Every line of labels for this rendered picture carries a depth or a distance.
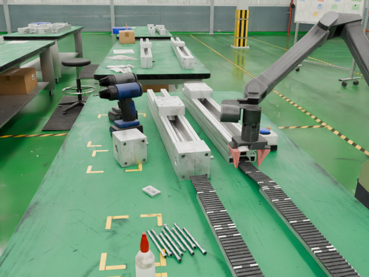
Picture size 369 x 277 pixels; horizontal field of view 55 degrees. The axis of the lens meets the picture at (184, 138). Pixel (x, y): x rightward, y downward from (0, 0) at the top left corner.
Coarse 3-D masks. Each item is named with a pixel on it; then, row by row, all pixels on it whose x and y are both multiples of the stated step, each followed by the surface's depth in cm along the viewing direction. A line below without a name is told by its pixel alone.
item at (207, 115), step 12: (192, 108) 171; (204, 108) 156; (216, 108) 157; (204, 120) 150; (216, 120) 140; (216, 132) 134; (228, 132) 127; (240, 132) 130; (216, 144) 135; (228, 156) 122; (240, 156) 123; (252, 156) 123
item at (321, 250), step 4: (312, 248) 75; (316, 248) 75; (320, 248) 75; (324, 248) 76; (328, 248) 76; (332, 248) 76; (316, 252) 74; (320, 252) 74; (324, 252) 75; (328, 252) 75
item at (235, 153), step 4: (228, 144) 116; (232, 144) 115; (232, 148) 113; (236, 148) 113; (232, 152) 117; (236, 152) 111; (240, 152) 112; (232, 156) 117; (236, 156) 113; (236, 160) 114; (236, 164) 115; (236, 168) 117
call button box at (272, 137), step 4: (260, 132) 134; (272, 132) 135; (264, 136) 131; (268, 136) 131; (272, 136) 132; (276, 136) 132; (268, 140) 132; (272, 140) 132; (276, 140) 133; (268, 144) 132; (272, 144) 133; (276, 144) 133; (272, 148) 133; (276, 148) 134
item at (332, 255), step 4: (332, 252) 74; (336, 252) 74; (316, 256) 74; (320, 256) 73; (324, 256) 74; (328, 256) 73; (332, 256) 73; (336, 256) 73; (340, 256) 73; (320, 260) 72; (324, 260) 72
